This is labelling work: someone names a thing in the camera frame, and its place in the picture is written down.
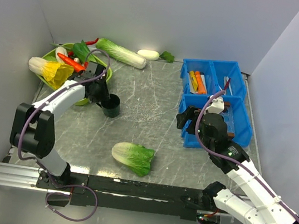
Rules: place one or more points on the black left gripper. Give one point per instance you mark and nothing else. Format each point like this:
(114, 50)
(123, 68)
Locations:
(104, 94)

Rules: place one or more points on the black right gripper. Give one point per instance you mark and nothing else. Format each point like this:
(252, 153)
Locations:
(182, 118)

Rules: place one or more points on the dark green mug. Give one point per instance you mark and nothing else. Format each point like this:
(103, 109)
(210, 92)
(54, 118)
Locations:
(111, 106)

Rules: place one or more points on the clear acrylic holder brown ends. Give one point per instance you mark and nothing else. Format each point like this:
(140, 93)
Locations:
(227, 115)

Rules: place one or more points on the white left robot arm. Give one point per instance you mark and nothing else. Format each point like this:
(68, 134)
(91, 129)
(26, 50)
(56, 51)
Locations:
(33, 128)

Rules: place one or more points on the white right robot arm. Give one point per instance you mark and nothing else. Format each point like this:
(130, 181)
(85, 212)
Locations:
(265, 206)

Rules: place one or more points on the white toothpaste tube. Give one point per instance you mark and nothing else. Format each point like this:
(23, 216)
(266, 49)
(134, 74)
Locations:
(203, 78)

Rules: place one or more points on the white toothbrush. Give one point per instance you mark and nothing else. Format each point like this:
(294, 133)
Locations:
(230, 87)

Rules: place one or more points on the orange carrot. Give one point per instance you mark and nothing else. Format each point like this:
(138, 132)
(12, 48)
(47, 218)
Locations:
(76, 66)

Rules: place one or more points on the green bok choy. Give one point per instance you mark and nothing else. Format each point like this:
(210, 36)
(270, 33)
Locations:
(81, 50)

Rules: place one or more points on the long green napa cabbage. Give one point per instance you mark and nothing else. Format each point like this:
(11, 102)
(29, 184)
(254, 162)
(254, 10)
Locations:
(121, 54)

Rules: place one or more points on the yellow napa cabbage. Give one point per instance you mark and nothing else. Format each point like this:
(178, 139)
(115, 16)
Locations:
(53, 72)

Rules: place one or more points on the red chili pepper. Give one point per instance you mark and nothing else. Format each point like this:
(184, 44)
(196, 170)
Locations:
(92, 42)

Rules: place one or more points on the green napa cabbage front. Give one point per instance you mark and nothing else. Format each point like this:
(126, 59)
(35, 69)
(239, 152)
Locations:
(136, 157)

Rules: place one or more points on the white radish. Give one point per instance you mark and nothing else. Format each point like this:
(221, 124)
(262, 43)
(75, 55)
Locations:
(149, 54)

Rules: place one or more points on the green radish leaf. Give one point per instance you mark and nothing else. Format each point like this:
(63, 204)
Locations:
(167, 56)

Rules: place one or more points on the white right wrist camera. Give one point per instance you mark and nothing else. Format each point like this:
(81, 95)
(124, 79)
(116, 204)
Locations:
(216, 106)

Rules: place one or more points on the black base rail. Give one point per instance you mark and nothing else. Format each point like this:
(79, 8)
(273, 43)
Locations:
(123, 194)

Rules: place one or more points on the aluminium frame rail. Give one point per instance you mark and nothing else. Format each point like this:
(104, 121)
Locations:
(18, 176)

